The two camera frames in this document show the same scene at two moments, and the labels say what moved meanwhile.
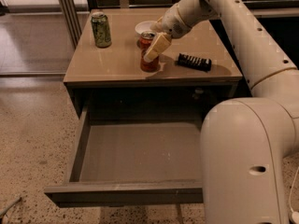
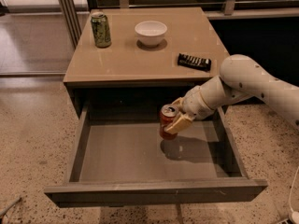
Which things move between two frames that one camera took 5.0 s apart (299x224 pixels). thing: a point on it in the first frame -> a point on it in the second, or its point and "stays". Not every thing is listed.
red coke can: x=144 y=41 -> x=165 y=115
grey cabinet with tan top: x=122 y=65 stays
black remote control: x=195 y=63 stays
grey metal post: x=69 y=12 stays
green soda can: x=101 y=30 stays
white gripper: x=170 y=23 -> x=195 y=104
